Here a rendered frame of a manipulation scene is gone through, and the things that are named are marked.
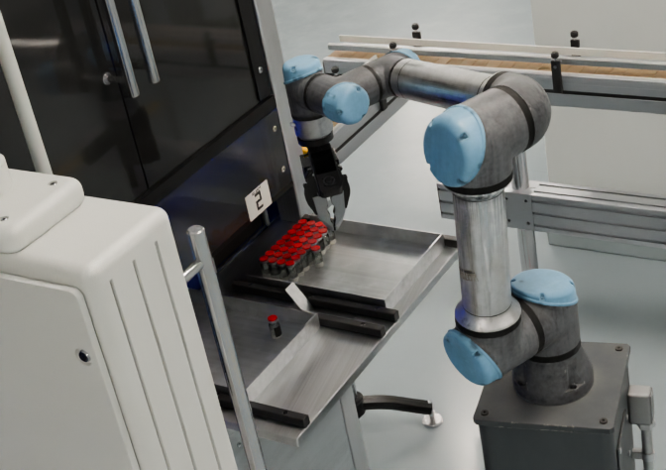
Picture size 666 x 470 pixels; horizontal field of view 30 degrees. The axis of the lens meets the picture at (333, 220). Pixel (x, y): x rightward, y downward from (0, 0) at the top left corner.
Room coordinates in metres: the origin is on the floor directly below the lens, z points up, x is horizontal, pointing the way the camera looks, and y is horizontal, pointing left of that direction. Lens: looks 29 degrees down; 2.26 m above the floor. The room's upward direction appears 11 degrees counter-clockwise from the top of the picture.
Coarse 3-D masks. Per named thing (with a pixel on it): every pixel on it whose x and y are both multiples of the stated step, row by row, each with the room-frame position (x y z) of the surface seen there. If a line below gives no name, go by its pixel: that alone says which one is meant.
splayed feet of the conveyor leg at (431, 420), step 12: (360, 396) 2.81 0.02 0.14; (372, 396) 2.81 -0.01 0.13; (384, 396) 2.81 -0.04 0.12; (396, 396) 2.81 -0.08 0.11; (360, 408) 2.78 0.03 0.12; (372, 408) 2.79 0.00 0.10; (384, 408) 2.79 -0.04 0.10; (396, 408) 2.79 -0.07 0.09; (408, 408) 2.79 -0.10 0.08; (420, 408) 2.79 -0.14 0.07; (432, 408) 2.80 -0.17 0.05; (432, 420) 2.80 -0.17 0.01
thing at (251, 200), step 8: (264, 184) 2.42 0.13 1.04; (256, 192) 2.39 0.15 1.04; (264, 192) 2.41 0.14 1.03; (248, 200) 2.37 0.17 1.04; (256, 200) 2.39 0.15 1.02; (264, 200) 2.41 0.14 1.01; (248, 208) 2.36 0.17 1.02; (256, 208) 2.38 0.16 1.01; (264, 208) 2.40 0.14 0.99; (256, 216) 2.38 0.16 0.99
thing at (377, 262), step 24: (312, 216) 2.47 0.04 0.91; (336, 240) 2.40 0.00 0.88; (360, 240) 2.38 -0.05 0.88; (384, 240) 2.36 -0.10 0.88; (408, 240) 2.33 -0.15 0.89; (432, 240) 2.29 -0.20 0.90; (336, 264) 2.30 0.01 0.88; (360, 264) 2.28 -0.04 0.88; (384, 264) 2.26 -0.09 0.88; (408, 264) 2.24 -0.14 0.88; (312, 288) 2.17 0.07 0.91; (336, 288) 2.20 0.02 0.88; (360, 288) 2.18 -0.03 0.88; (384, 288) 2.17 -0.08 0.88; (408, 288) 2.15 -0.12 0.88
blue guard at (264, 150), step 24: (264, 120) 2.46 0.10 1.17; (240, 144) 2.38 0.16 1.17; (264, 144) 2.45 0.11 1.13; (216, 168) 2.31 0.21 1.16; (240, 168) 2.37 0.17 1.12; (264, 168) 2.43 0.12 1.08; (288, 168) 2.50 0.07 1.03; (192, 192) 2.24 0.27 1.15; (216, 192) 2.30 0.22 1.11; (240, 192) 2.35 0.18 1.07; (168, 216) 2.17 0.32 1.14; (192, 216) 2.23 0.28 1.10; (216, 216) 2.28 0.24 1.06; (240, 216) 2.34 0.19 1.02; (216, 240) 2.27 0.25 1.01
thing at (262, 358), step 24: (240, 312) 2.18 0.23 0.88; (264, 312) 2.15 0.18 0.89; (288, 312) 2.11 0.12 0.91; (312, 312) 2.08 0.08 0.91; (240, 336) 2.09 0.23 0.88; (264, 336) 2.08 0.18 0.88; (288, 336) 2.06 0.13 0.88; (216, 360) 2.03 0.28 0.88; (240, 360) 2.01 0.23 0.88; (264, 360) 2.00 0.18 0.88; (288, 360) 1.98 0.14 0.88; (216, 384) 1.90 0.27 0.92; (264, 384) 1.91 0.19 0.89
